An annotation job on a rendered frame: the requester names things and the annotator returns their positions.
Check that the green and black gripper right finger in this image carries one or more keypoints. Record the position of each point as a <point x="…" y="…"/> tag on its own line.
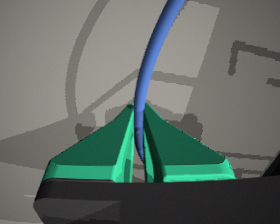
<point x="176" y="156"/>

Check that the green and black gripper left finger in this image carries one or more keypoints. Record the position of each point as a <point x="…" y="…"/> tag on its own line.
<point x="101" y="155"/>

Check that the blue cable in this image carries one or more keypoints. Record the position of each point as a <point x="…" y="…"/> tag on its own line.
<point x="162" y="27"/>

